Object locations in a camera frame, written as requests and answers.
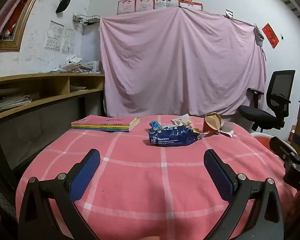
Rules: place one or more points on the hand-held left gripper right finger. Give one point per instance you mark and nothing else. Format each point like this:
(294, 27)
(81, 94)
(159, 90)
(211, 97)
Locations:
(217, 173)

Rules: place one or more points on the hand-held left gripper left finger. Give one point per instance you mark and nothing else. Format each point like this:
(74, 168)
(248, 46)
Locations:
(86, 172)

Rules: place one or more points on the orange bucket with white rim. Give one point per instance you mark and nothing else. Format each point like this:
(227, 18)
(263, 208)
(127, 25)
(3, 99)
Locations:
(261, 138)

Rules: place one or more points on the white paper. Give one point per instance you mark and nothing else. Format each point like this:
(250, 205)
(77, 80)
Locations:
(228, 129)

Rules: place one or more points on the orange paper cup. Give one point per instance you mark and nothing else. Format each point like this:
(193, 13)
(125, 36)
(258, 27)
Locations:
(211, 123)

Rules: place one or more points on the blue snack packet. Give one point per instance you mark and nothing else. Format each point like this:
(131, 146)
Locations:
(172, 136)

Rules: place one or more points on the white plastic wrapper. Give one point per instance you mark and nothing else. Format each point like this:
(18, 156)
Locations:
(182, 120)

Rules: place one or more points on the small blue wrapper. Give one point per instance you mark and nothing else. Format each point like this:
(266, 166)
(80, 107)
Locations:
(155, 125)

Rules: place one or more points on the black office chair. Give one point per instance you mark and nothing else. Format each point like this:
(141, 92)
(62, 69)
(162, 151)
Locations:
(265, 115)

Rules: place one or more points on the small silver wrapper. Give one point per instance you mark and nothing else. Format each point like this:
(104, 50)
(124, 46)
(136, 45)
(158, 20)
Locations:
(201, 133)

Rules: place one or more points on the pink checked blanket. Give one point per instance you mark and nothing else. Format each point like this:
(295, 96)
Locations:
(140, 180)

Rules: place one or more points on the pink book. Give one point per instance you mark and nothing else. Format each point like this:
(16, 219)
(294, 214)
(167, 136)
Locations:
(102, 120)

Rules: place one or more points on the stack of books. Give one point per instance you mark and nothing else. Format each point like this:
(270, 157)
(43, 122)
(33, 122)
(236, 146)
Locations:
(120, 127)

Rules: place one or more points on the thin stack of papers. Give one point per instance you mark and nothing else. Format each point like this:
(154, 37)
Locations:
(78, 88)

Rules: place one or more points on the wooden shelf unit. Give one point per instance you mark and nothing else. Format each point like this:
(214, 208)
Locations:
(52, 76)

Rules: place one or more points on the white cardboard box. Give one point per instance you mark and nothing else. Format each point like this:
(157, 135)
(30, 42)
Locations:
(93, 66)

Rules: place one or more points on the messy pile of papers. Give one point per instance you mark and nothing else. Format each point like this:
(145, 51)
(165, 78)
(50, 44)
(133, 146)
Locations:
(70, 67)

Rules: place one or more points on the grey cloth clip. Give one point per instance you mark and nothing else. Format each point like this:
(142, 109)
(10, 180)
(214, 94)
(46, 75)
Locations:
(259, 36)

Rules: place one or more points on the pink hanging sheet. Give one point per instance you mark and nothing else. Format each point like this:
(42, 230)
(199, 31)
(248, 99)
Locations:
(177, 62)

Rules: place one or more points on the small metal clip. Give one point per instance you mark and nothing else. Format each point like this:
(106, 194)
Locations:
(229, 13)

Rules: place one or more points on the red paper wall decoration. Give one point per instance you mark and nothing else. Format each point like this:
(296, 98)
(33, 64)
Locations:
(270, 35)

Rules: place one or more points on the paper wall chart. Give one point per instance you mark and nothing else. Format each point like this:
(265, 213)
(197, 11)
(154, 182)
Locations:
(54, 36)
(68, 40)

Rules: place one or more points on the wooden window frame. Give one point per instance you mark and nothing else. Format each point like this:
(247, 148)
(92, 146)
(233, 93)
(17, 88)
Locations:
(25, 17)

